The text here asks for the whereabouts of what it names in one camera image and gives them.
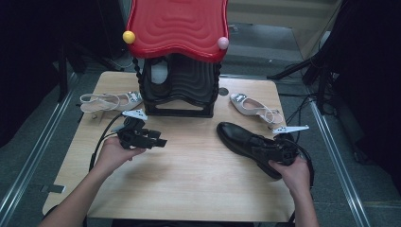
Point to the black stand legs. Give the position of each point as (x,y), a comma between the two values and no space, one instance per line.
(293,67)

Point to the yellow ball knob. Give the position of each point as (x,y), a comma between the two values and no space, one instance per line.
(129,37)

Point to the round dark table grommet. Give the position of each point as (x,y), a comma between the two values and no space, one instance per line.
(223,91)

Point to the person's right hand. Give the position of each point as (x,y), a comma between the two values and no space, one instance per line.
(291,178)

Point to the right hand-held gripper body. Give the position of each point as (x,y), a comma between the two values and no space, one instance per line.
(288,148)

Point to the black upright stand post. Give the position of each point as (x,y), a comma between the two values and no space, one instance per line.
(62,78)

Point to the red and black shoe rack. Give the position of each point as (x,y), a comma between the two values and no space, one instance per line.
(178,28)

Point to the black leather shoe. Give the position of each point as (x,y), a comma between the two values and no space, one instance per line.
(159,74)
(235,134)

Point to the dark curtain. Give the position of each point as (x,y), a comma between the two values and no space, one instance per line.
(372,63)
(25,63)

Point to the grey tape strip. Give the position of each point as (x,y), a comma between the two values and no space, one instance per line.
(53,188)

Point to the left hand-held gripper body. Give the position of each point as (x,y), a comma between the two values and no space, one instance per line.
(132,135)

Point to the pink ball knob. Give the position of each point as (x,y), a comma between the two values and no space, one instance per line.
(223,43)

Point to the metal floor rail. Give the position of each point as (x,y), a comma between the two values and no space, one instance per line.
(337,160)
(34,154)

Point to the person's left hand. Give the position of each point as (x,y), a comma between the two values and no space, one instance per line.
(113,157)

